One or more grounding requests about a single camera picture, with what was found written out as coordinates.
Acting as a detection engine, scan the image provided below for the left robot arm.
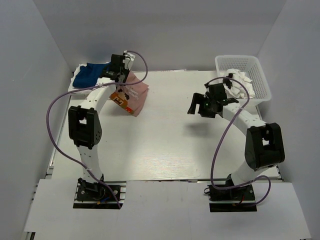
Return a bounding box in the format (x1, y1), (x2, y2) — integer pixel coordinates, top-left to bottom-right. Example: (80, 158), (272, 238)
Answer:
(68, 51), (136, 200)

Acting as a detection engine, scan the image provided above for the white folded t-shirt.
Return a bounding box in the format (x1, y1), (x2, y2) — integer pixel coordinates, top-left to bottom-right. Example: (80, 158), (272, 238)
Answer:
(68, 62), (111, 96)

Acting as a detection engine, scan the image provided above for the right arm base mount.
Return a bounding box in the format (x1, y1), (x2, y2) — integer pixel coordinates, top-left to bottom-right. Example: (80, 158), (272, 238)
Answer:
(203, 185), (257, 213)

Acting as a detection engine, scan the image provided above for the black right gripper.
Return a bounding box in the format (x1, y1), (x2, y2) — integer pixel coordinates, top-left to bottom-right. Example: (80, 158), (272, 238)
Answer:
(188, 92), (217, 119)

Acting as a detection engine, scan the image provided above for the white crumpled t-shirt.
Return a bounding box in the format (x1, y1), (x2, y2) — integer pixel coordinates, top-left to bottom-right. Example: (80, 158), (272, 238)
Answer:
(219, 68), (256, 99)

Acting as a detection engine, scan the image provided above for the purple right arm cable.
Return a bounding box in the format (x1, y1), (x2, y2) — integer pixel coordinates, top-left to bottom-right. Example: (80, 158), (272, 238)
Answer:
(202, 76), (272, 206)

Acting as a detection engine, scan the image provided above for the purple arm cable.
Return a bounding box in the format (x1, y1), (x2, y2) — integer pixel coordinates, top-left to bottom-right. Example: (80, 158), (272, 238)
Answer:
(45, 50), (149, 209)
(202, 76), (272, 206)

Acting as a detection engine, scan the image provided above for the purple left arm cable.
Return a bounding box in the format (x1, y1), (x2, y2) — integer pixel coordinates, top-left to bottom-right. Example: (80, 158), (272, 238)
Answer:
(45, 50), (149, 209)

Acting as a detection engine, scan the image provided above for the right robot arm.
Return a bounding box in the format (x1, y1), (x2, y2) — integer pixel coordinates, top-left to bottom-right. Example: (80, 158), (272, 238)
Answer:
(187, 83), (285, 200)

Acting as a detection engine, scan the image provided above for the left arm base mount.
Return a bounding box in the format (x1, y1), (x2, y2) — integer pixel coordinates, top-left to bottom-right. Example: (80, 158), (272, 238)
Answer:
(73, 182), (126, 210)

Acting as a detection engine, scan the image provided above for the pink t-shirt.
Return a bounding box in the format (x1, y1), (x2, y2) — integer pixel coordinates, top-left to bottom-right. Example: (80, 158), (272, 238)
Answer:
(109, 72), (149, 117)

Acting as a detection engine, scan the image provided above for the blue folded t-shirt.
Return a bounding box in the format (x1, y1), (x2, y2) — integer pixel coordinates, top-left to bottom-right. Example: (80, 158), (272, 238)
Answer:
(72, 62), (110, 89)

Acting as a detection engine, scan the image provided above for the white plastic basket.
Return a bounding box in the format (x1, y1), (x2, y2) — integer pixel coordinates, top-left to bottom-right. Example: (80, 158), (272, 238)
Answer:
(215, 55), (272, 107)

